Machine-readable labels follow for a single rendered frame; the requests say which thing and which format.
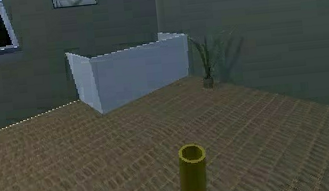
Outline white bathtub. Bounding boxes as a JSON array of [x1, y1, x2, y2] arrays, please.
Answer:
[[64, 29, 195, 118]]

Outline green house plant in pot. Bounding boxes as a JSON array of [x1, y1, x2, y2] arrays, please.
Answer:
[[188, 30, 236, 91]]

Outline yellow tube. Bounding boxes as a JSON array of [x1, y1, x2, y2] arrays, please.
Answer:
[[175, 142, 211, 191]]

